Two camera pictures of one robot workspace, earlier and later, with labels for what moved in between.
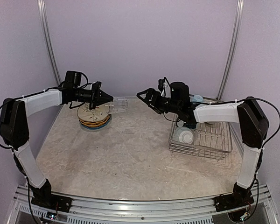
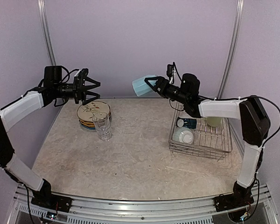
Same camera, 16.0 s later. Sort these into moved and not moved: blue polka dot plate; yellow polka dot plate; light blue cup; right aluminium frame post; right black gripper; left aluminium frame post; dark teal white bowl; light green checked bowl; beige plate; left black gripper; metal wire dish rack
Moved: right black gripper; light blue cup; left black gripper; yellow polka dot plate
Not moved: light green checked bowl; right aluminium frame post; metal wire dish rack; dark teal white bowl; beige plate; blue polka dot plate; left aluminium frame post
